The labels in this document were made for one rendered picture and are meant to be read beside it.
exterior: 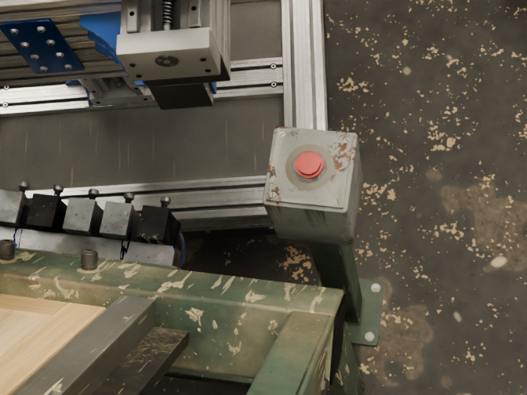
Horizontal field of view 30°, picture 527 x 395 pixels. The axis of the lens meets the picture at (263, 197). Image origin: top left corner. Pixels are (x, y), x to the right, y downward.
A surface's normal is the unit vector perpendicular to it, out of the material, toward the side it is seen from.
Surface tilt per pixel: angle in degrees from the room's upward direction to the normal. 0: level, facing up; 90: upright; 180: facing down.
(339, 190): 0
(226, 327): 31
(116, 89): 0
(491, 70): 0
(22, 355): 59
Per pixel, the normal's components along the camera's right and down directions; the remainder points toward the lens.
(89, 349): 0.06, -0.97
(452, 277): -0.14, -0.32
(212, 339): -0.20, 0.21
